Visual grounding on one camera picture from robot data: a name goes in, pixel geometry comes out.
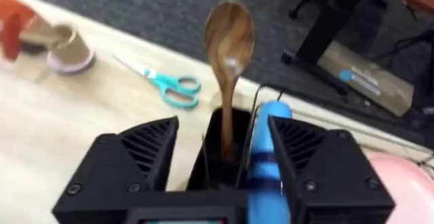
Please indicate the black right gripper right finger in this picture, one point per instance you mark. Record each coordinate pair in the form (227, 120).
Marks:
(332, 176)

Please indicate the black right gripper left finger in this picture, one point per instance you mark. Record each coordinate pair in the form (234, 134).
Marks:
(112, 169)

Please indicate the wooden spoon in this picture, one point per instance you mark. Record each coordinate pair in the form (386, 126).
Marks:
(229, 40)

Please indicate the blue cylindrical object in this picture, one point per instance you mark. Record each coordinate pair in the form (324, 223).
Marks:
(268, 149)

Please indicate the pink plate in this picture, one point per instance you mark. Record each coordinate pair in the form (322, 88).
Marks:
(403, 190)

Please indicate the black cutlery holder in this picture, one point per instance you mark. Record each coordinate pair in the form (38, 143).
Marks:
(213, 169)

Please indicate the cardboard box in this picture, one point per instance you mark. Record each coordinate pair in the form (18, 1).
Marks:
(369, 79)

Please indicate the brown tape roll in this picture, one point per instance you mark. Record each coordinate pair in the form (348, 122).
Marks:
(69, 52)

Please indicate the black desk leg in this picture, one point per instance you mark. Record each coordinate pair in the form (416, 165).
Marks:
(325, 30)

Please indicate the red tape roll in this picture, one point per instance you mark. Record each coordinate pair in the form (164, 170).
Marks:
(12, 37)

